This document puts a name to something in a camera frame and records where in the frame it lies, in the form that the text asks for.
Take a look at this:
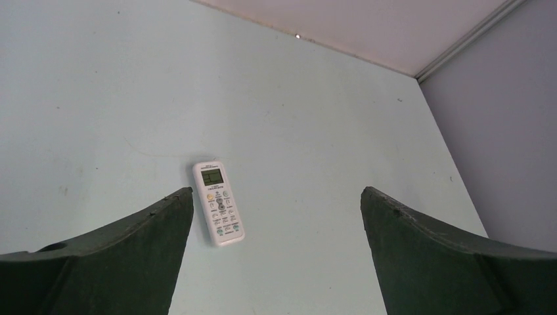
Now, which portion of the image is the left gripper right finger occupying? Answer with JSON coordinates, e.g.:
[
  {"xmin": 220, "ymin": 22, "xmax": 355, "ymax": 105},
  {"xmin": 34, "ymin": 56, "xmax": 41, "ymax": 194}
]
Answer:
[{"xmin": 361, "ymin": 187, "xmax": 556, "ymax": 314}]

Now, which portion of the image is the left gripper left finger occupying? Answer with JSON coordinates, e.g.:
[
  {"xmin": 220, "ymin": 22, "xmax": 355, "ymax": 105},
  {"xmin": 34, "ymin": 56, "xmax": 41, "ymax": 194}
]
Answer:
[{"xmin": 1, "ymin": 187, "xmax": 194, "ymax": 314}]

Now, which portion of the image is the white remote control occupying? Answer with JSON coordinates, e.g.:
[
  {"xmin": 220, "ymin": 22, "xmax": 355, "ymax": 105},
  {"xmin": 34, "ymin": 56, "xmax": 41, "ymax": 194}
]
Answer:
[{"xmin": 192, "ymin": 161, "xmax": 246, "ymax": 247}]

